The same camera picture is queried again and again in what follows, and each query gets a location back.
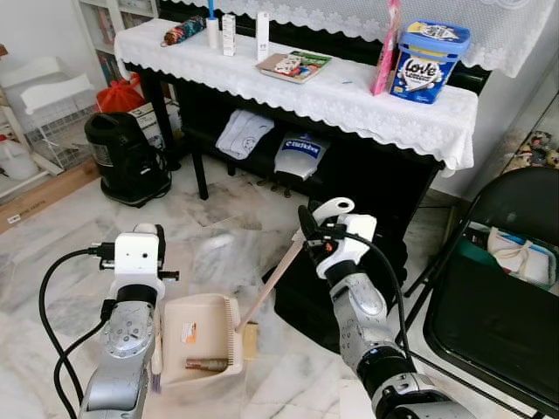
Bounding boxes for cream cloth bundle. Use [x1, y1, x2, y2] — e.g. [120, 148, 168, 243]
[487, 227, 556, 285]

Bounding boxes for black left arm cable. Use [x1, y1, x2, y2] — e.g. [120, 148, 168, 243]
[37, 244, 119, 419]

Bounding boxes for illustrated book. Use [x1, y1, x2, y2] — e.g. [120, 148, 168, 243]
[258, 50, 334, 85]

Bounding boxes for beige long-handled dustpan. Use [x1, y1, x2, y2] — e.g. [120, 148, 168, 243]
[159, 197, 356, 388]

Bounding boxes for white bookshelf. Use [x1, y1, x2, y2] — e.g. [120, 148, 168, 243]
[74, 0, 160, 86]

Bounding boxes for white bottle blue brush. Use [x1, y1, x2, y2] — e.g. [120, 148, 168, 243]
[205, 0, 220, 51]

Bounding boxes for black canister vacuum cleaner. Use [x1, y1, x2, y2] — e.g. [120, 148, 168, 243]
[84, 112, 174, 209]

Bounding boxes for tall white tube box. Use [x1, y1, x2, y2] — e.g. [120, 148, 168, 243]
[255, 10, 271, 62]

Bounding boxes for white wire rack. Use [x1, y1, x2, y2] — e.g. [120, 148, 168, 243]
[0, 55, 99, 180]

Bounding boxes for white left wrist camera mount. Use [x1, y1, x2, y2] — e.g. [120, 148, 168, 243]
[115, 231, 165, 299]

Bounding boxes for white patterned box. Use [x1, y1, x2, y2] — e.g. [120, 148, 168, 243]
[221, 13, 238, 58]

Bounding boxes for folded white garment pack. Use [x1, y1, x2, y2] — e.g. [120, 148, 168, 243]
[216, 109, 277, 161]

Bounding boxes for beige broom purple bristles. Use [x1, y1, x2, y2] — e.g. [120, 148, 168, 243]
[133, 223, 167, 394]

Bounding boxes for glass figurine display shelf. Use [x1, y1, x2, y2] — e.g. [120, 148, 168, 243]
[507, 96, 559, 173]

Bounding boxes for white plastic jug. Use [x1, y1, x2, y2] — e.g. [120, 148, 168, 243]
[0, 135, 38, 181]

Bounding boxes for red bag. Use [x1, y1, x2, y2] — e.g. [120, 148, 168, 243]
[95, 73, 146, 114]

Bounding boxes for black folding chair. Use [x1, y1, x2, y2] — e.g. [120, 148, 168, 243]
[404, 166, 559, 419]

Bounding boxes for grey pack blue label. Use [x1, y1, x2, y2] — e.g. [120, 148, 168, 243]
[274, 133, 332, 181]

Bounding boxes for small wooden block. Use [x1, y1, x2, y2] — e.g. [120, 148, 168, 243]
[241, 321, 261, 361]

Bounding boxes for brown cylinder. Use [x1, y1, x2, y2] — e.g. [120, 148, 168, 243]
[184, 355, 231, 373]

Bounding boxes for green plastic bin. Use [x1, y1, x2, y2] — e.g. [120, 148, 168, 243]
[459, 223, 559, 293]

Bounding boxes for blue Love tub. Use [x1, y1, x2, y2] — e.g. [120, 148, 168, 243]
[390, 20, 473, 106]

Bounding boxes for pink packaged item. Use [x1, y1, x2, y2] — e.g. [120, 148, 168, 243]
[370, 0, 403, 97]

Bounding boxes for white lace piano cover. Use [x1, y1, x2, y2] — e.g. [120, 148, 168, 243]
[166, 0, 556, 79]

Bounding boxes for long wooden base board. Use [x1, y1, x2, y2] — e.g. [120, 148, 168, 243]
[0, 160, 101, 235]

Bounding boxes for folded patterned umbrella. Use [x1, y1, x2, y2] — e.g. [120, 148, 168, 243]
[161, 16, 209, 47]

